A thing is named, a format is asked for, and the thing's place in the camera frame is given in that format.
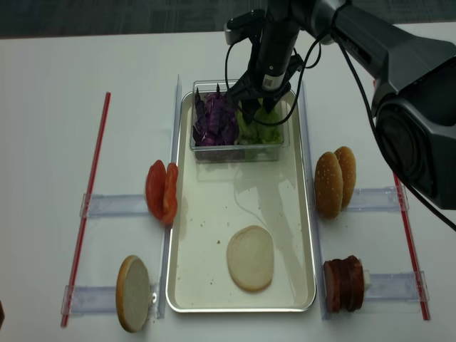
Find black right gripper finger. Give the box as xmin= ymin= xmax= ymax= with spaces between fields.
xmin=262 ymin=96 xmax=278 ymax=113

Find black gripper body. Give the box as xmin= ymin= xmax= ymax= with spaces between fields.
xmin=229 ymin=10 xmax=302 ymax=104

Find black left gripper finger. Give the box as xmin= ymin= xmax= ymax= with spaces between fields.
xmin=240 ymin=99 xmax=257 ymax=124

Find green lettuce leaf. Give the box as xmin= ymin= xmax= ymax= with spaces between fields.
xmin=254 ymin=98 xmax=281 ymax=123

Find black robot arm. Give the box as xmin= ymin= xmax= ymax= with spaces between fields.
xmin=224 ymin=1 xmax=455 ymax=209

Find green lettuce pile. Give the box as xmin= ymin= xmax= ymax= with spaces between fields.
xmin=235 ymin=110 xmax=284 ymax=160

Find outer tomato slice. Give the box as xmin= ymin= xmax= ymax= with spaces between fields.
xmin=145 ymin=160 xmax=166 ymax=220

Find tomato slice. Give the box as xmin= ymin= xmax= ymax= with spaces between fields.
xmin=145 ymin=160 xmax=166 ymax=220
xmin=161 ymin=162 xmax=178 ymax=225

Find inner tomato slice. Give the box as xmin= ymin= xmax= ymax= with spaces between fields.
xmin=161 ymin=162 xmax=178 ymax=225

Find meat patty stack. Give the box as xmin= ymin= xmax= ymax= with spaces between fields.
xmin=323 ymin=255 xmax=366 ymax=314

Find purple cabbage leaves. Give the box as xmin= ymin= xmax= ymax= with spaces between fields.
xmin=192 ymin=84 xmax=239 ymax=147

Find clear plastic container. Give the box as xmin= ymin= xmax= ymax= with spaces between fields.
xmin=190 ymin=81 xmax=289 ymax=162

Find rear sesame bun top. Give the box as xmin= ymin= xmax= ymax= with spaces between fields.
xmin=335 ymin=146 xmax=356 ymax=209

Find sesame bun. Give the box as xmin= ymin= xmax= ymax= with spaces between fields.
xmin=314 ymin=152 xmax=343 ymax=219
xmin=335 ymin=146 xmax=356 ymax=209

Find front sesame bun top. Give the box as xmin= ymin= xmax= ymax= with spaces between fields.
xmin=314 ymin=152 xmax=343 ymax=219

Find metal tray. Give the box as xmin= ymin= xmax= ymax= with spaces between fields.
xmin=166 ymin=93 xmax=316 ymax=313

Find bun bottom on tray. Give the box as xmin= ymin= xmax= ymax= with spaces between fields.
xmin=226 ymin=225 xmax=274 ymax=292

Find white pusher block right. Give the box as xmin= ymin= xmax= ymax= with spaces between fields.
xmin=361 ymin=265 xmax=371 ymax=294

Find upright bun bottom half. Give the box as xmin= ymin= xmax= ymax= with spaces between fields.
xmin=115 ymin=255 xmax=150 ymax=333

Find left red rod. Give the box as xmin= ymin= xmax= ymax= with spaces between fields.
xmin=61 ymin=92 xmax=111 ymax=328

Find red rod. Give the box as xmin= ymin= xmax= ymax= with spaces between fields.
xmin=61 ymin=92 xmax=111 ymax=328
xmin=393 ymin=172 xmax=431 ymax=321

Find right red rod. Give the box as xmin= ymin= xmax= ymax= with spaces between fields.
xmin=393 ymin=172 xmax=431 ymax=321

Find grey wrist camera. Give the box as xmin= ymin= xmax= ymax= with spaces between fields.
xmin=224 ymin=9 xmax=265 ymax=46

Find clear rail by buns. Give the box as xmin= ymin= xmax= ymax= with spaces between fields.
xmin=345 ymin=185 xmax=409 ymax=212

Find clear rail by tomato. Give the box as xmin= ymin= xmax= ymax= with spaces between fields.
xmin=80 ymin=194 xmax=149 ymax=218

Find black cable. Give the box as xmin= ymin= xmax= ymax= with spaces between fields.
xmin=224 ymin=0 xmax=456 ymax=232

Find clear rail by patties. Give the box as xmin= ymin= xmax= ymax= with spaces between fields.
xmin=364 ymin=272 xmax=420 ymax=302

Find clear rail by bun half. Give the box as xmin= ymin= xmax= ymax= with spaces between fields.
xmin=60 ymin=283 xmax=161 ymax=318

